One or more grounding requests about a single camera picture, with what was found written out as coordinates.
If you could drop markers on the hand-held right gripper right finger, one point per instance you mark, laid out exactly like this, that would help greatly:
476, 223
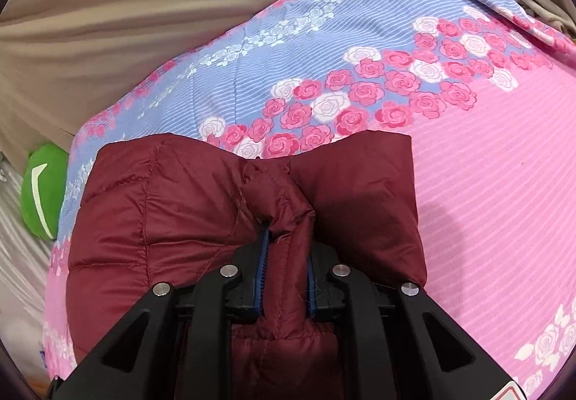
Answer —
311, 287

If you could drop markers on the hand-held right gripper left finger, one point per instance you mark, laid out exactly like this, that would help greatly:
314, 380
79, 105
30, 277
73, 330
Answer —
263, 274

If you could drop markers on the maroon quilted puffer jacket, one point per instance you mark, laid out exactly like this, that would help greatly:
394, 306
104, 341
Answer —
135, 224

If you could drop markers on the pink blue floral bed blanket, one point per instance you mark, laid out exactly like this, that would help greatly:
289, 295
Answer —
495, 202

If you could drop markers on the green pillow with white stripe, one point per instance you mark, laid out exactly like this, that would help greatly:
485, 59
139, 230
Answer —
55, 184

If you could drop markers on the silver satin curtain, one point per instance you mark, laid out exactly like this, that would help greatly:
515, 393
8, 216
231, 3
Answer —
18, 274

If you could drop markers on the beige cloth drape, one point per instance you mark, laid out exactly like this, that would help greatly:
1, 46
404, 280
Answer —
135, 22

